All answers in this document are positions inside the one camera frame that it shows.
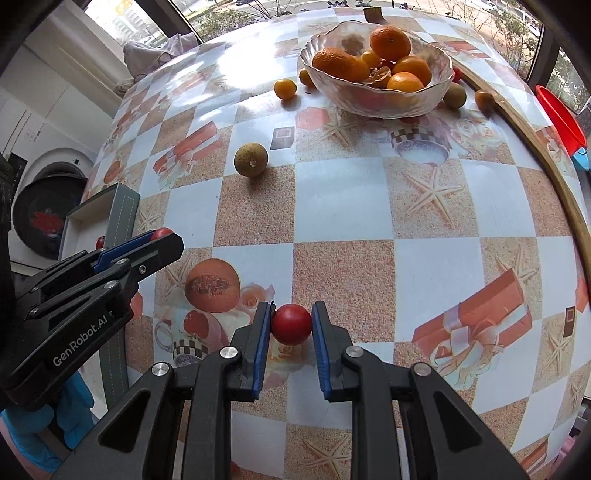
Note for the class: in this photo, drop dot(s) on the grey cloth pile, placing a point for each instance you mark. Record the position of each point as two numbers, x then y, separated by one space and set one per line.
147 55

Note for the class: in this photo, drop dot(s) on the blue plastic cup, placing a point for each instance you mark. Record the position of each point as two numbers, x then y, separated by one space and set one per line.
582 159

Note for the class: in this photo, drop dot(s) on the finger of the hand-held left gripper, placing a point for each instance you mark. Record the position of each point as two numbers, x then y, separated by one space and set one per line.
157 254
124 249

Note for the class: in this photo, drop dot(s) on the long wooden board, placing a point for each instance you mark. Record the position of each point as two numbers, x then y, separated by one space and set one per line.
556 177

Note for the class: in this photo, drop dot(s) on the grey box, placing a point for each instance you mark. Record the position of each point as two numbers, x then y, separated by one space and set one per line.
122 207

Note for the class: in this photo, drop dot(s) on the green tomato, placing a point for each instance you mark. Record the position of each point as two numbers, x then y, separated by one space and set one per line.
250 160
455 95

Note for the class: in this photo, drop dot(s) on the red tomato with stem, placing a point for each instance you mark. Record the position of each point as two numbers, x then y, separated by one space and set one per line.
291 324

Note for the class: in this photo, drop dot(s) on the brown vase with twigs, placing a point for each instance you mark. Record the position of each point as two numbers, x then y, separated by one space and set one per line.
374 15

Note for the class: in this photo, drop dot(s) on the clear glass bowl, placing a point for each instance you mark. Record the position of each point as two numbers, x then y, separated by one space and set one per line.
378 104

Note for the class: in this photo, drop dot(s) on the small orange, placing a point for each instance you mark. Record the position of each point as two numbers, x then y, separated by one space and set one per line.
371 58

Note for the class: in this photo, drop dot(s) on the dark brown tomato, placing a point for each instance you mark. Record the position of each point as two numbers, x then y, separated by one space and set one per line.
484 98

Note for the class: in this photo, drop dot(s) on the small orange kumquat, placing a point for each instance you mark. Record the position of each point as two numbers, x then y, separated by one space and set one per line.
304 77

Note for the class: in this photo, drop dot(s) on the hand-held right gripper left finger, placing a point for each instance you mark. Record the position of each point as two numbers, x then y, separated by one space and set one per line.
262 350

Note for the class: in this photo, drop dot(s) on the red plastic bucket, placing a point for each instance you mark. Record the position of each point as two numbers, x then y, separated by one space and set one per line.
561 115

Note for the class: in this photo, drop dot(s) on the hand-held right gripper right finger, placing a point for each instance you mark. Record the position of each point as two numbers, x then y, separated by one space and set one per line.
322 355

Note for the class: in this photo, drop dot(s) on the person's left hand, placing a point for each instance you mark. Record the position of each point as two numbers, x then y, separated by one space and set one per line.
27 434

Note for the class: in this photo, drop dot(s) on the yellow cherry tomato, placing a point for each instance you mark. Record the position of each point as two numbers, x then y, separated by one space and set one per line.
285 88

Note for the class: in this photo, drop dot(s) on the white washing machine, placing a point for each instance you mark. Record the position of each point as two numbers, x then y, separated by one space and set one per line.
46 217

